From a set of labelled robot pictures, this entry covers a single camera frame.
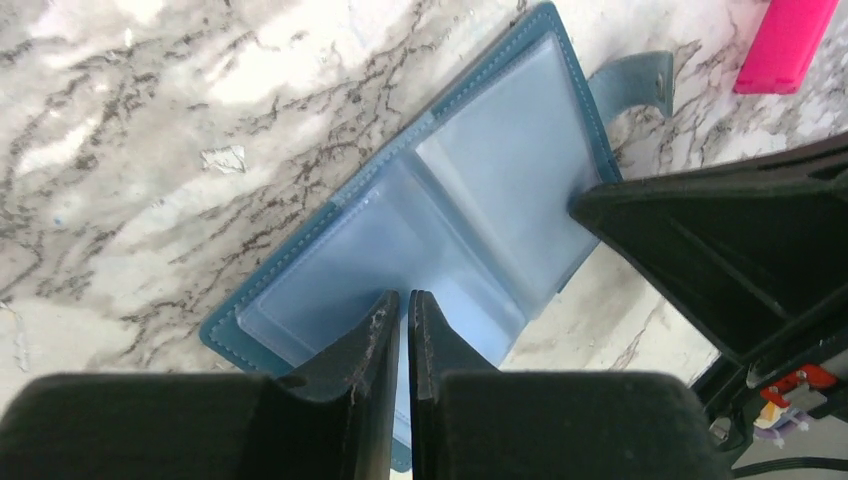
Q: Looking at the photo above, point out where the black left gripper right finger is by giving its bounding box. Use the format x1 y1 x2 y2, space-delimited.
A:
408 290 729 479

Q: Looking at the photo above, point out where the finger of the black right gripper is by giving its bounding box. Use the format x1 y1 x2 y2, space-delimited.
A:
571 134 847 363

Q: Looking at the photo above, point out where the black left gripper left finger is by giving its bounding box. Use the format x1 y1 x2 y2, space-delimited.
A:
1 291 400 479

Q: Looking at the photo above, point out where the pink small object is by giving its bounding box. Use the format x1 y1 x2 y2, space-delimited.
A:
733 0 838 95

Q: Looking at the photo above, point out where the teal card holder wallet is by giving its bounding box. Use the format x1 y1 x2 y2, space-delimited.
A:
200 2 674 478

